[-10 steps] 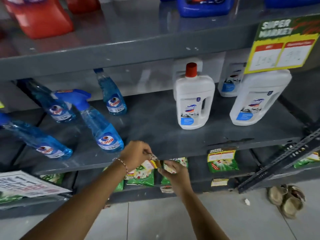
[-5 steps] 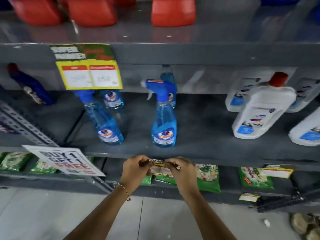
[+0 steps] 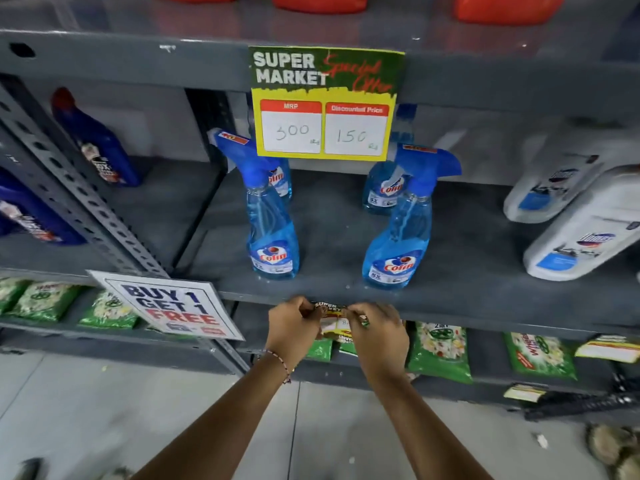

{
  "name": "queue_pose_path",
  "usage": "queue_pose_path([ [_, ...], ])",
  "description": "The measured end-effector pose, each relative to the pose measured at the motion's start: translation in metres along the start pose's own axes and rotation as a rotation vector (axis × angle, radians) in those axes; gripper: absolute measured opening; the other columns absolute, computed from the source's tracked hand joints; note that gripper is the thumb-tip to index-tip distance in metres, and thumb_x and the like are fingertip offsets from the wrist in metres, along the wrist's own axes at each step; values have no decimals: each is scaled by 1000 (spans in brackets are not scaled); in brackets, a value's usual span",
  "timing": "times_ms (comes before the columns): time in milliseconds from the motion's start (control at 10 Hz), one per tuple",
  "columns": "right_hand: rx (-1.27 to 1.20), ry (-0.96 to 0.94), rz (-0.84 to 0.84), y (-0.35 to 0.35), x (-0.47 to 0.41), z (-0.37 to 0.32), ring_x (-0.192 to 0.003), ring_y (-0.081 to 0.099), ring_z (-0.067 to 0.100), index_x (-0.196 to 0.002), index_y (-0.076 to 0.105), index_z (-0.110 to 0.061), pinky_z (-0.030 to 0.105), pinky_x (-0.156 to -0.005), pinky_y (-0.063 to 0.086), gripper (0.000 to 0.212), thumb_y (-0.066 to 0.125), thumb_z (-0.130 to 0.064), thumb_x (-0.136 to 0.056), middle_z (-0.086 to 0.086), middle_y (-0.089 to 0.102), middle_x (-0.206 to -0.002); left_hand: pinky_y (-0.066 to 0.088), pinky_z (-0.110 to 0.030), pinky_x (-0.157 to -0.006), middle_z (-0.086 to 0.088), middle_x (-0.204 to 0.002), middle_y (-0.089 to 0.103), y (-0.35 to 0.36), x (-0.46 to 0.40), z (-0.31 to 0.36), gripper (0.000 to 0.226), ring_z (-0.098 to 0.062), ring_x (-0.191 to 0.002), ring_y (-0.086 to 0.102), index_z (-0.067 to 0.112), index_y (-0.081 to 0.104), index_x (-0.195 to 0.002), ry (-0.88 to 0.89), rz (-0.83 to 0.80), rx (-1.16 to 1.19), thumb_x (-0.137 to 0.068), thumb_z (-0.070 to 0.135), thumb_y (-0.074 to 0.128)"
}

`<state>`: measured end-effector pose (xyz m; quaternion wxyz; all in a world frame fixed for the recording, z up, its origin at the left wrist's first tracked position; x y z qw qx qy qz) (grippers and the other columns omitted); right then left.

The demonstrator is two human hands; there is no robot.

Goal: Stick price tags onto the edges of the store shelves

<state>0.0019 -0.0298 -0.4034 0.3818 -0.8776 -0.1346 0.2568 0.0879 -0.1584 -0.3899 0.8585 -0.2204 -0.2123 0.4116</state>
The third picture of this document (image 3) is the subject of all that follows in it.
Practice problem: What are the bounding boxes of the person's right hand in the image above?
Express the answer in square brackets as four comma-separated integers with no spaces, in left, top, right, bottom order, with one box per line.
[344,302,411,391]

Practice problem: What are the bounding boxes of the person's left hand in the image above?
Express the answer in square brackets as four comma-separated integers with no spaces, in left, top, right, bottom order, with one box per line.
[264,296,325,370]

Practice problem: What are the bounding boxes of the small green yellow price card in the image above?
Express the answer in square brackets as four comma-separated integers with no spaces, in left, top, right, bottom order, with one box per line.
[312,301,371,345]

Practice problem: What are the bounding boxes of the person's right forearm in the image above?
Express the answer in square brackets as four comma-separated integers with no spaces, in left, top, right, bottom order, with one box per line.
[372,374,494,480]

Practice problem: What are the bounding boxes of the person's left forearm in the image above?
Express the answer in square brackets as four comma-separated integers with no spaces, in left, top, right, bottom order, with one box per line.
[131,352,296,480]

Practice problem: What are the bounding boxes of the row of green packets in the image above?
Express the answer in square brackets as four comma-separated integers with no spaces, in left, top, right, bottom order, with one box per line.
[0,277,579,385]

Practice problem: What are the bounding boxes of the blue glass cleaner spray bottle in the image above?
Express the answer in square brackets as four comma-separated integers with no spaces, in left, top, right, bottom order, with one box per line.
[362,103,419,216]
[266,157,294,201]
[361,143,463,290]
[207,128,301,281]

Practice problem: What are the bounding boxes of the grey metal shelf rack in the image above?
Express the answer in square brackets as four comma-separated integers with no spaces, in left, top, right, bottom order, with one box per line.
[0,0,640,426]

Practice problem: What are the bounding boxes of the white promotion sign card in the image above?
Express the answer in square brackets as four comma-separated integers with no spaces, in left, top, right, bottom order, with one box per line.
[86,269,246,342]

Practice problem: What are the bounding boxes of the small yellow white card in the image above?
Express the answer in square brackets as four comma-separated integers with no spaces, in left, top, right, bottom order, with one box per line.
[503,384,547,403]

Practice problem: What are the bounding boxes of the large green yellow price sign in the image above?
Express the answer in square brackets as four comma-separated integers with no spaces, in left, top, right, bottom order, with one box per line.
[248,46,406,162]

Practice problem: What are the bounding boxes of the black long object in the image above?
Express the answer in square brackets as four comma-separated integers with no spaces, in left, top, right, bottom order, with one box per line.
[522,389,640,422]

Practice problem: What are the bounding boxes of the white cleaner bottle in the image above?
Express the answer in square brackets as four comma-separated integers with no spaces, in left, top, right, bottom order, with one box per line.
[503,126,640,224]
[523,164,640,282]

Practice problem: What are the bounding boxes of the yellow white price card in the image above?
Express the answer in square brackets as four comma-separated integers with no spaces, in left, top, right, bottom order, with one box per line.
[574,334,640,365]

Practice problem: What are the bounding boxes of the dark blue cleaner bottle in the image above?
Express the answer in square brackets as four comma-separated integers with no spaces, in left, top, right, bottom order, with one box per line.
[50,87,144,188]
[0,167,87,246]

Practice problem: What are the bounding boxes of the brown round floor object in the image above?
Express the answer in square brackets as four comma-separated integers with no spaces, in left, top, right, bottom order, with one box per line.
[585,423,640,480]

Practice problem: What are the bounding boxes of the red plastic container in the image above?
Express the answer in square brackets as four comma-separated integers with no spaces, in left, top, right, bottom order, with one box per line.
[453,0,569,26]
[271,0,370,15]

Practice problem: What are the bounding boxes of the beaded thread wrist bracelet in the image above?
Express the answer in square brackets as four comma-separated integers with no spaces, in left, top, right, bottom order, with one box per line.
[264,349,294,385]

